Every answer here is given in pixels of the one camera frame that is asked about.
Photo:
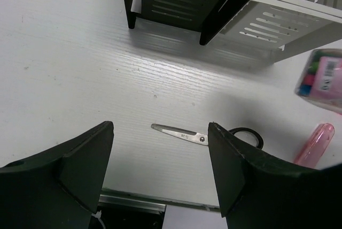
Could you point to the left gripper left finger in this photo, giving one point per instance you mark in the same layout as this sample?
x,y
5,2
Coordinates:
x,y
59,187

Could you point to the black handled scissors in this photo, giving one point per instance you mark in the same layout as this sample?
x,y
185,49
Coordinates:
x,y
202,139

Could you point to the white mesh organizer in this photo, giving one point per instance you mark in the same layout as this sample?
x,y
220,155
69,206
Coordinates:
x,y
272,29

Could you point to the pink capped clear tube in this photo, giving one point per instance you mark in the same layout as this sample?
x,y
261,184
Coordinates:
x,y
320,80

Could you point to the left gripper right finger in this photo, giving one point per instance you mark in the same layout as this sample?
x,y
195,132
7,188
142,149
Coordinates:
x,y
258,190

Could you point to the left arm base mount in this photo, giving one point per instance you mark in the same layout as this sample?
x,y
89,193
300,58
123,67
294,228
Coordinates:
x,y
125,210

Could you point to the pink translucent small tube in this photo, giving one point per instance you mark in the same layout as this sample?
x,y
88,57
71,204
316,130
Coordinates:
x,y
313,149

